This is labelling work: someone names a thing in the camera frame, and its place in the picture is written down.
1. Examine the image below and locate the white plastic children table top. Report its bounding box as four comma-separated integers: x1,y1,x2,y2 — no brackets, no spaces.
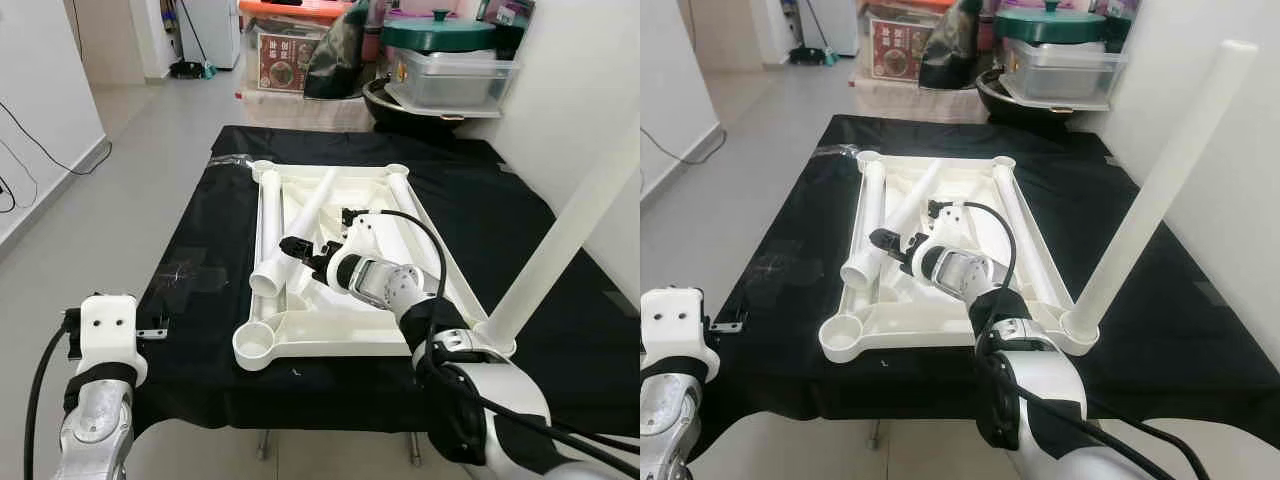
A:
232,160,518,373
818,150,1099,364

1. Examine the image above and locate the clear tape cross patch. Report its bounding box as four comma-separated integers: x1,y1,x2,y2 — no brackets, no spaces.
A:
150,248,241,301
745,240,831,291

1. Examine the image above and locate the black tablecloth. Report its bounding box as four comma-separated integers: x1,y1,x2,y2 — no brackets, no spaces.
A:
690,113,1280,461
130,125,641,431

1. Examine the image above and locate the black wok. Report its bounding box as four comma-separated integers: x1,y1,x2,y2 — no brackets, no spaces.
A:
362,78,501,136
975,68,1111,129

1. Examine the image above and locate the red printed carton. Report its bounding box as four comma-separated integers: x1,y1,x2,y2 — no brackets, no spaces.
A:
870,18,936,81
255,30,323,93

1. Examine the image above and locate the mop with green head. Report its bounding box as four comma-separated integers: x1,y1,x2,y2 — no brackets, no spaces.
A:
788,0,833,66
168,0,216,81

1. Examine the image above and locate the white cabinet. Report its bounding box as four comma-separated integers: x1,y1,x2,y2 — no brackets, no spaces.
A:
810,0,859,56
180,0,241,71

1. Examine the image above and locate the clear plastic storage box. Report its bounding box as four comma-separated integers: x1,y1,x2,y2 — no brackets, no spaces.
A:
1005,40,1129,101
395,48,523,109

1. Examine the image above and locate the orange lidded storage bin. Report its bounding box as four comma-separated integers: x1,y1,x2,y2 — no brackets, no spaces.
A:
858,0,966,86
238,0,356,96

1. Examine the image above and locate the green pot lid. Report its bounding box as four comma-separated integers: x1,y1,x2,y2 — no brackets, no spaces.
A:
995,2,1113,46
380,8,499,53

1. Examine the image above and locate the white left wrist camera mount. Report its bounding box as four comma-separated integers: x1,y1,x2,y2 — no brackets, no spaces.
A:
640,287,721,381
76,293,151,389

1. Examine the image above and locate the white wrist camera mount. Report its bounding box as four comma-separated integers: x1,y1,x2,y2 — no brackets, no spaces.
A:
640,287,721,381
76,293,151,389
338,207,391,263
925,200,976,251

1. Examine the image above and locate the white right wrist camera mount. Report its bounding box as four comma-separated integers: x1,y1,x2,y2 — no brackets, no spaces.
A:
338,207,391,263
925,200,976,251

